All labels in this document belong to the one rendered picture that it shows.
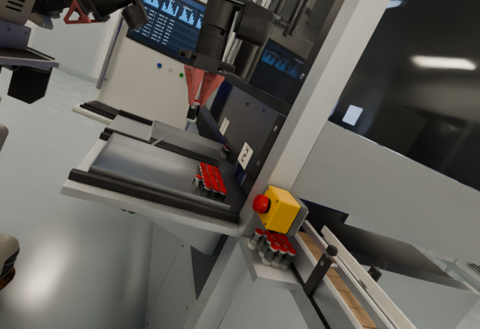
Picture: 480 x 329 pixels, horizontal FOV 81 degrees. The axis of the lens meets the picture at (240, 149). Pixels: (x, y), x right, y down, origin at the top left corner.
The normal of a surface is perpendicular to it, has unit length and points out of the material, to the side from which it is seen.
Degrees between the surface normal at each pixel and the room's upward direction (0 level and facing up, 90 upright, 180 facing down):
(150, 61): 90
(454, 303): 90
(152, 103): 90
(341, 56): 90
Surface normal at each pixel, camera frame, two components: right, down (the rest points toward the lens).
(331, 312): -0.88, -0.33
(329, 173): 0.23, 0.33
